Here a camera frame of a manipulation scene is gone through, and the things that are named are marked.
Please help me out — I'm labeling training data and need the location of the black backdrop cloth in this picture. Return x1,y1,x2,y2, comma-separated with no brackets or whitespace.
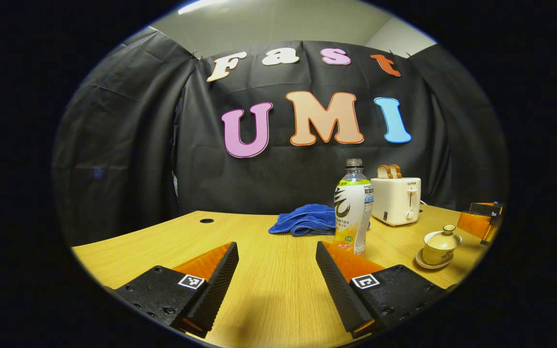
51,27,509,247

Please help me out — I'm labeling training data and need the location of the blue towel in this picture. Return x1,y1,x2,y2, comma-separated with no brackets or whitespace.
268,203,371,236

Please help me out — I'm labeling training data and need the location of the clear plastic water bottle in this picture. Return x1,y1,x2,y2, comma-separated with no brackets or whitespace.
333,159,375,255

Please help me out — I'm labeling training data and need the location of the white ceramic saucer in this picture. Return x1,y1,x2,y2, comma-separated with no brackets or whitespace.
415,247,454,270

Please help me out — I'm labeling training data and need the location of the white teacup lid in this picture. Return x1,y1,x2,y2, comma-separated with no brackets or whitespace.
426,224,463,251

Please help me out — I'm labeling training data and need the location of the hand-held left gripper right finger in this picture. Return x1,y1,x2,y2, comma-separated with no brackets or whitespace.
315,241,448,340

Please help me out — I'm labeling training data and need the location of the white toaster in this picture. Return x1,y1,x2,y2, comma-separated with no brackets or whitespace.
370,177,422,227

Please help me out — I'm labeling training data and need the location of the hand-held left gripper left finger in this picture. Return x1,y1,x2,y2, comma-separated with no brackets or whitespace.
114,242,239,339

